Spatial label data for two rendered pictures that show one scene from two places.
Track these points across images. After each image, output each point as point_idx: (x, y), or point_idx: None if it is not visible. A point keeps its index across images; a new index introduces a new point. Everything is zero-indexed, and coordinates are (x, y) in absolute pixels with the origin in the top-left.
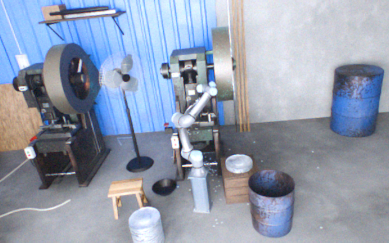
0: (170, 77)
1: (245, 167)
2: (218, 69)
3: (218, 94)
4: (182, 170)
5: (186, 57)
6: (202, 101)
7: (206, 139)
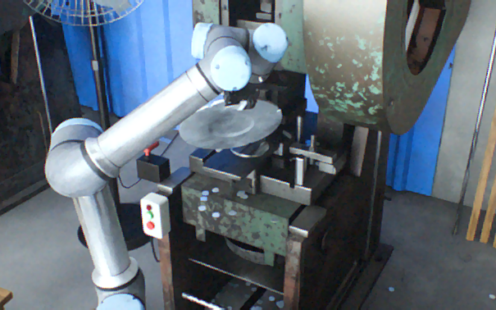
0: None
1: None
2: None
3: (320, 92)
4: (175, 307)
5: None
6: (161, 106)
7: (266, 245)
